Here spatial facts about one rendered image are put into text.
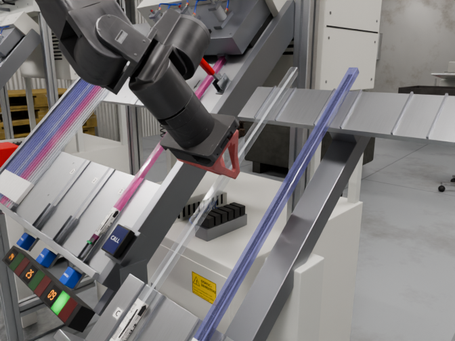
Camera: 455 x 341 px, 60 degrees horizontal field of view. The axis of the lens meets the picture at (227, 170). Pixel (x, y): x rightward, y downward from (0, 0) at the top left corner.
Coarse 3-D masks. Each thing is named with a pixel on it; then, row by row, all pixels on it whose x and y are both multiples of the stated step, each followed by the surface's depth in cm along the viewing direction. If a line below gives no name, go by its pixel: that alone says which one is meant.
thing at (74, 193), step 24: (48, 168) 102; (72, 168) 96; (96, 168) 90; (48, 192) 95; (72, 192) 89; (96, 192) 84; (120, 192) 80; (144, 192) 76; (24, 216) 94; (48, 216) 88; (72, 216) 83; (96, 216) 79; (120, 216) 75; (72, 240) 78; (96, 264) 71
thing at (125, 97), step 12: (144, 24) 128; (252, 48) 87; (216, 60) 92; (228, 60) 89; (240, 60) 86; (204, 72) 91; (228, 72) 86; (192, 84) 91; (108, 96) 110; (120, 96) 106; (132, 96) 102; (204, 96) 85; (216, 96) 83
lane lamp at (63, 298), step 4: (64, 292) 72; (60, 296) 72; (64, 296) 71; (68, 296) 71; (56, 300) 72; (60, 300) 71; (64, 300) 71; (56, 304) 71; (60, 304) 71; (64, 304) 70; (52, 308) 71; (56, 308) 71; (60, 308) 70; (56, 312) 70
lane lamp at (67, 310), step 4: (68, 300) 70; (72, 300) 70; (68, 304) 70; (72, 304) 69; (76, 304) 69; (64, 308) 70; (68, 308) 69; (72, 308) 69; (60, 312) 69; (64, 312) 69; (68, 312) 68; (60, 316) 69; (64, 316) 68; (68, 316) 68; (64, 320) 68
